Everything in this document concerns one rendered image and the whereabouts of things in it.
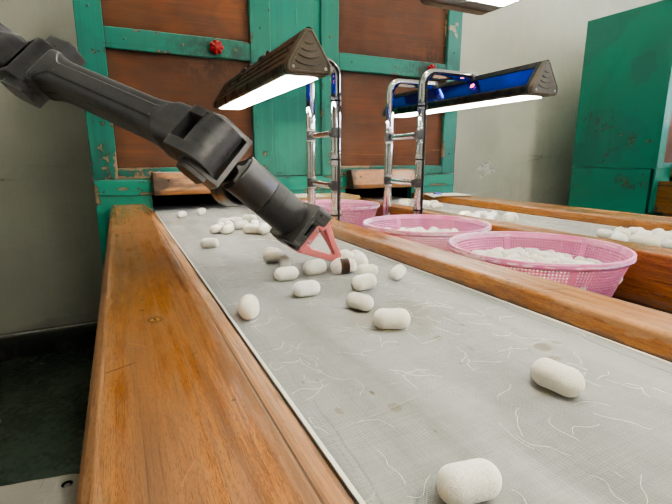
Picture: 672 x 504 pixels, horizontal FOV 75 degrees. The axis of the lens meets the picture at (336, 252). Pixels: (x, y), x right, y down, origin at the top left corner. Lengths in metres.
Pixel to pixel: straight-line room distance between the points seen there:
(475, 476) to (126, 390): 0.20
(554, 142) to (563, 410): 3.63
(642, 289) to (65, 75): 0.93
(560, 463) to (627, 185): 3.12
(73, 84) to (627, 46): 3.17
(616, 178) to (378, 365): 3.11
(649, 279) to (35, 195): 2.24
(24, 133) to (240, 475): 2.22
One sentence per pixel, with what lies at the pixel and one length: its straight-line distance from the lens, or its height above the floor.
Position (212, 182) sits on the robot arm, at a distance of 0.59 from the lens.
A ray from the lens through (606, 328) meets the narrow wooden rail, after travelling 0.48.
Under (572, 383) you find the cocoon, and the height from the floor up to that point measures 0.75.
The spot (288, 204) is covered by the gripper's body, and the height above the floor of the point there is 0.84.
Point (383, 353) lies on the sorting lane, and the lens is 0.39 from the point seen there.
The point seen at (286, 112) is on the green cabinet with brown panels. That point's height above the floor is 1.06.
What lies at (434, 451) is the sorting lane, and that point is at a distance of 0.28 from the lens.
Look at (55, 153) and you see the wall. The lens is 2.36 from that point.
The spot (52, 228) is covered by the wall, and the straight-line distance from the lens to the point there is 2.38.
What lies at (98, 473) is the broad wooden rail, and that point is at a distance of 0.25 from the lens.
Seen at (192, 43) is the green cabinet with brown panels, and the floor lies 1.25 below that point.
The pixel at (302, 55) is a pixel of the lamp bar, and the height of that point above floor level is 1.07.
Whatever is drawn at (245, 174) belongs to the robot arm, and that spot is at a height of 0.88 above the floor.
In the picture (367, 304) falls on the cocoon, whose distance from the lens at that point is 0.47.
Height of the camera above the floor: 0.90
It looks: 12 degrees down
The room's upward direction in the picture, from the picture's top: straight up
